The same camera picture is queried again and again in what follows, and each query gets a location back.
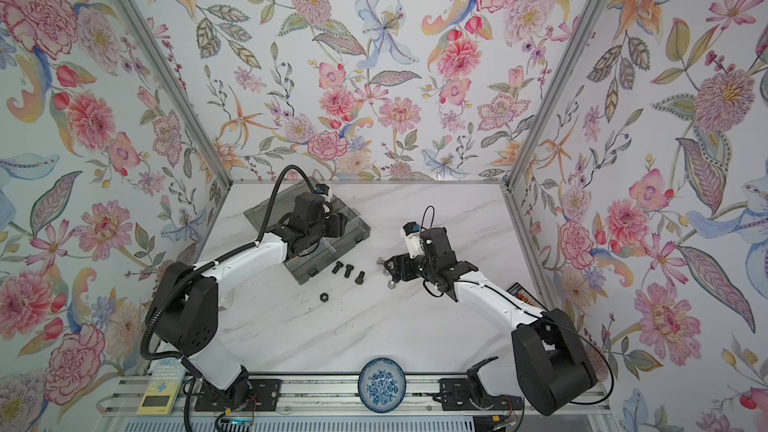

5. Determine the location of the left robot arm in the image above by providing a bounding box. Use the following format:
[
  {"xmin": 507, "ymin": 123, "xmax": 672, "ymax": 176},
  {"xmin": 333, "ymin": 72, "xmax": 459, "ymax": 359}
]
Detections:
[{"xmin": 139, "ymin": 165, "xmax": 348, "ymax": 404}]

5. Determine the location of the yellow green device on rail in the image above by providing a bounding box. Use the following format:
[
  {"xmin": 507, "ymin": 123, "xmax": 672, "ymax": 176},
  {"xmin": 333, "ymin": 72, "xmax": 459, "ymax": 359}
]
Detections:
[{"xmin": 137, "ymin": 358, "xmax": 186, "ymax": 416}]

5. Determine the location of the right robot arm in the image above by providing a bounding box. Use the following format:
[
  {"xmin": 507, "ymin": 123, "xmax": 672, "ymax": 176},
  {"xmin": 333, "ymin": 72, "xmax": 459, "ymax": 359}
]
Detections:
[{"xmin": 383, "ymin": 222, "xmax": 604, "ymax": 416}]

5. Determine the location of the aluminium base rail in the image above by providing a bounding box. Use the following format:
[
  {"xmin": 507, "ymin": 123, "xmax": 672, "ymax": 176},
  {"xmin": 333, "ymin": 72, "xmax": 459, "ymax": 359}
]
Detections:
[{"xmin": 98, "ymin": 374, "xmax": 612, "ymax": 418}]

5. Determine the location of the blue white patterned plate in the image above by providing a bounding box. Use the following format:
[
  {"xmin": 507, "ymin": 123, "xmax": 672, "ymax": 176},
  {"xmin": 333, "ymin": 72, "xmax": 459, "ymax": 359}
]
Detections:
[{"xmin": 357, "ymin": 357, "xmax": 407, "ymax": 414}]

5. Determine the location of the black remote with buttons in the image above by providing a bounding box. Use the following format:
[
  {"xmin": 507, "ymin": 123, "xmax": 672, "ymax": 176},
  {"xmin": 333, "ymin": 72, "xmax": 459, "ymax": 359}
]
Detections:
[{"xmin": 507, "ymin": 282, "xmax": 544, "ymax": 313}]

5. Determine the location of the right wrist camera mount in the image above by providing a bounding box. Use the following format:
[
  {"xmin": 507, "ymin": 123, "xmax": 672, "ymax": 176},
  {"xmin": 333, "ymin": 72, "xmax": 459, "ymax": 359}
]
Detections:
[{"xmin": 400, "ymin": 222, "xmax": 425, "ymax": 259}]

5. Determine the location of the grey plastic organizer box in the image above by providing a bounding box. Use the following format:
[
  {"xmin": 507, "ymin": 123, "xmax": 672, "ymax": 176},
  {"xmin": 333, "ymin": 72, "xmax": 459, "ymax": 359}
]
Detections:
[{"xmin": 243, "ymin": 179, "xmax": 370, "ymax": 285}]

